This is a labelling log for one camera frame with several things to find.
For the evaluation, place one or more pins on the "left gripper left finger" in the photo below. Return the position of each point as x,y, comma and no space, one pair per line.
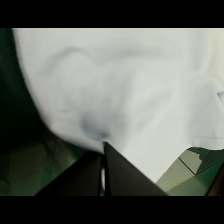
83,176

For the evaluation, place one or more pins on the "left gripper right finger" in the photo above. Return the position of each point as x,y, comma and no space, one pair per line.
125,176

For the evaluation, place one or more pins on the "pale lavender shirt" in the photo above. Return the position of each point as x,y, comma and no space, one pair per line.
133,86

